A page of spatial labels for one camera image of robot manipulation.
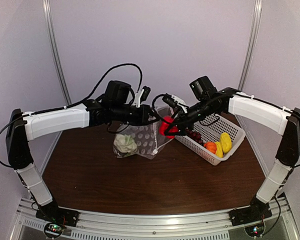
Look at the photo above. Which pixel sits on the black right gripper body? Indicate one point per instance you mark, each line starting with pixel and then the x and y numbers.
pixel 190 123

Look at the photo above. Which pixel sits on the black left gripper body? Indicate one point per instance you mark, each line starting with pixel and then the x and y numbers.
pixel 120 113

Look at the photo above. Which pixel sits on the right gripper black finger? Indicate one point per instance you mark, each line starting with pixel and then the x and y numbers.
pixel 170 127
pixel 175 132

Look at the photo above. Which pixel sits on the red toy bell pepper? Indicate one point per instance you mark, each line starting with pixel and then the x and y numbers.
pixel 165 125

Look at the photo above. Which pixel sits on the dark red toy grapes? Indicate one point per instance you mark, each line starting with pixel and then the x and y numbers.
pixel 195 136

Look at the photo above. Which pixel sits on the clear zip top bag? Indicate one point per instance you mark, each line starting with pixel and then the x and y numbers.
pixel 148 139

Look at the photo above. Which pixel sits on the white toy cauliflower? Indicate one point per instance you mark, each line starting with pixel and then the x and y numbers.
pixel 124 146

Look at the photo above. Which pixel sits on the orange toy pumpkin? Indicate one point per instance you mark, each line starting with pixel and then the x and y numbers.
pixel 210 146

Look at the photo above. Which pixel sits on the yellow toy pepper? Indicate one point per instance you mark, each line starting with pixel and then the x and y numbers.
pixel 226 142

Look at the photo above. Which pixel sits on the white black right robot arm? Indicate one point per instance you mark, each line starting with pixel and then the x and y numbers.
pixel 284 121

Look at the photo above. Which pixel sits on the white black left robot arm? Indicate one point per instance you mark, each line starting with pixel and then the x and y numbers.
pixel 110 107

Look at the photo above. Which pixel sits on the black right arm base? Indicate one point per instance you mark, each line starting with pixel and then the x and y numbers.
pixel 256 211

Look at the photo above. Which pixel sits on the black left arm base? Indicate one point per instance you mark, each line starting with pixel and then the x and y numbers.
pixel 51 212

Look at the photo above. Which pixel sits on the white perforated plastic basket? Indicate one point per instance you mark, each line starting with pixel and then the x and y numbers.
pixel 215 138

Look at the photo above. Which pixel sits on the yellow toy banana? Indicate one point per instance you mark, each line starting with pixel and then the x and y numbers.
pixel 219 151

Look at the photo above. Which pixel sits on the right round circuit board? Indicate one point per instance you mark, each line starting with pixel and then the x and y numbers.
pixel 255 230

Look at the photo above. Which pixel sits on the round circuit board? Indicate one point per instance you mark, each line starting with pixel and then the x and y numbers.
pixel 53 230
pixel 255 230

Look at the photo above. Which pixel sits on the left round circuit board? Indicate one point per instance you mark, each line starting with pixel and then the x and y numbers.
pixel 53 230

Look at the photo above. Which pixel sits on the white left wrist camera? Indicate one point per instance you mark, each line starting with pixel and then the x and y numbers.
pixel 141 96

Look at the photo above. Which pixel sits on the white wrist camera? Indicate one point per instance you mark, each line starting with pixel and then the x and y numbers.
pixel 174 101
pixel 141 96

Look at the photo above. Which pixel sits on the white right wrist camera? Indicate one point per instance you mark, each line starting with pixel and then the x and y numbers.
pixel 174 101

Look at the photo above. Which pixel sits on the right aluminium frame post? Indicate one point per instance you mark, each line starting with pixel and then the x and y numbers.
pixel 253 36

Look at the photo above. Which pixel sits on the aluminium frame post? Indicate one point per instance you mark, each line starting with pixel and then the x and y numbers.
pixel 253 36
pixel 55 52

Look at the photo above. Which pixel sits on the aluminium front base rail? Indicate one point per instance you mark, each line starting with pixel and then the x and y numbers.
pixel 213 225

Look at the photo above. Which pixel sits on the left aluminium frame post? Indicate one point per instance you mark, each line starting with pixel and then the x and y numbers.
pixel 55 52

